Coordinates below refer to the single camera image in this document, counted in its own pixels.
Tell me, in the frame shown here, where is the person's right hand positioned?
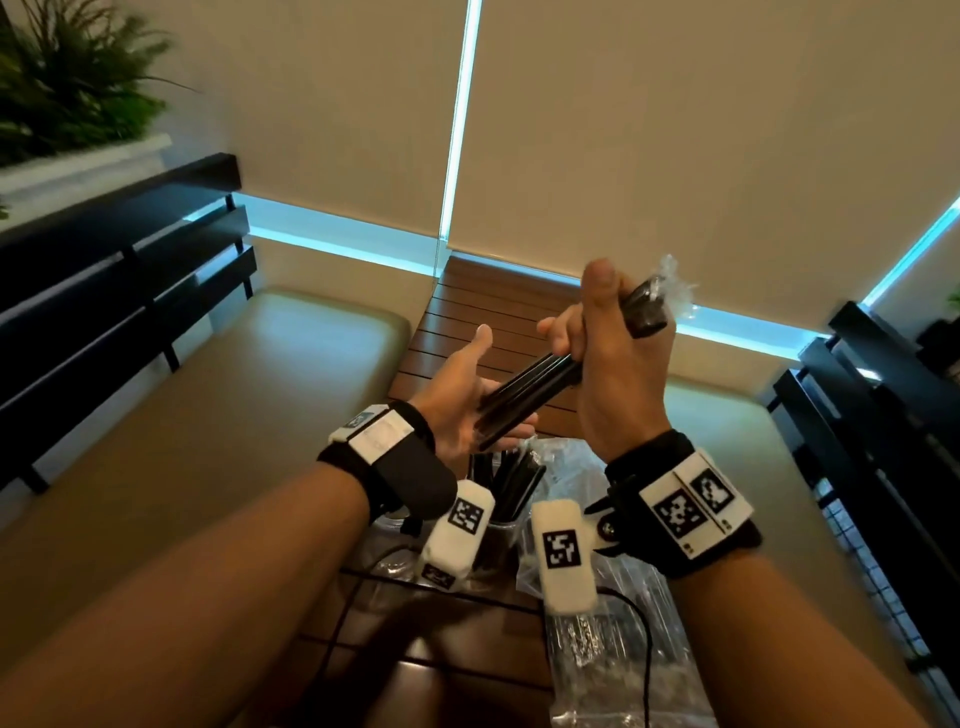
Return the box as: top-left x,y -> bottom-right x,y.
536,258 -> 676,465

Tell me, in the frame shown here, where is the person's left hand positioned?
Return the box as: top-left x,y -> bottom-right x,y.
410,323 -> 540,478

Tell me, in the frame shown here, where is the black straw bundle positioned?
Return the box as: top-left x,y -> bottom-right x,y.
472,254 -> 699,454

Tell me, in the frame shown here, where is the transparent plastic cup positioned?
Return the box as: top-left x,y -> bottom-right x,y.
359,509 -> 421,579
468,494 -> 538,575

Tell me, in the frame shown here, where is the clear plastic zip bag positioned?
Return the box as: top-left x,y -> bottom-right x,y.
517,437 -> 718,728

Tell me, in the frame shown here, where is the person's left forearm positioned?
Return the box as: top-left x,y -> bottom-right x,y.
0,461 -> 373,728

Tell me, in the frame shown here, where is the person's right forearm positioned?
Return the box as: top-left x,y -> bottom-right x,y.
669,547 -> 931,728

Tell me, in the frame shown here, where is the black wristband with white markers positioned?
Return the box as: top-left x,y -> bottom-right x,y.
317,399 -> 459,524
584,429 -> 764,580

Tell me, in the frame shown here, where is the beige padded bench seat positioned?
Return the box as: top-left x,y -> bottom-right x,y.
0,288 -> 412,669
663,378 -> 931,728

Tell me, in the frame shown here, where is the beige roller blind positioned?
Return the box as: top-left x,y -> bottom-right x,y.
449,0 -> 960,335
127,0 -> 470,238

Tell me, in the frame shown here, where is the black slatted bench backrest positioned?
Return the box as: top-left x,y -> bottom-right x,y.
0,153 -> 259,496
768,299 -> 960,706

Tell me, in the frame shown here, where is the white planter ledge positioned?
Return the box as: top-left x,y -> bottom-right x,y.
0,133 -> 174,226

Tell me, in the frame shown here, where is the green plant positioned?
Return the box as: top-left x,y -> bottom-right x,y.
0,0 -> 196,170

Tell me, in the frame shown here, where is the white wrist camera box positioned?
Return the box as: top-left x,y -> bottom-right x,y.
416,479 -> 496,594
530,498 -> 599,616

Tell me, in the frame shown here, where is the black cable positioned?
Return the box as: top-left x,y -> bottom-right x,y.
299,543 -> 421,728
596,584 -> 654,728

